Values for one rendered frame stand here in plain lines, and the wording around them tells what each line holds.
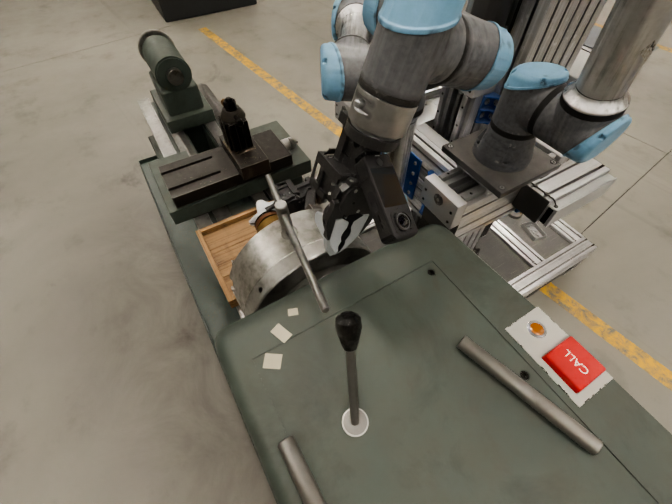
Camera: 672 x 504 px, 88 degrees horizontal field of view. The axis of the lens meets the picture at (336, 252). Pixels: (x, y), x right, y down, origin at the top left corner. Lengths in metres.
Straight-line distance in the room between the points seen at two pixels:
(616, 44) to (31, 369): 2.51
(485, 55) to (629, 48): 0.37
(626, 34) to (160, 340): 2.07
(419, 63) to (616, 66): 0.48
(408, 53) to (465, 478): 0.49
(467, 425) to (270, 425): 0.26
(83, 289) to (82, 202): 0.77
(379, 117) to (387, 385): 0.36
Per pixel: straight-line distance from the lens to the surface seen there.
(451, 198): 0.96
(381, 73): 0.40
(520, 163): 1.02
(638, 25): 0.79
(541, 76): 0.93
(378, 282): 0.60
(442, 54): 0.42
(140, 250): 2.52
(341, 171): 0.47
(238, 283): 0.74
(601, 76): 0.83
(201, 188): 1.24
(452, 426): 0.54
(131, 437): 2.01
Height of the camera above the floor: 1.76
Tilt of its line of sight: 54 degrees down
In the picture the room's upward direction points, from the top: straight up
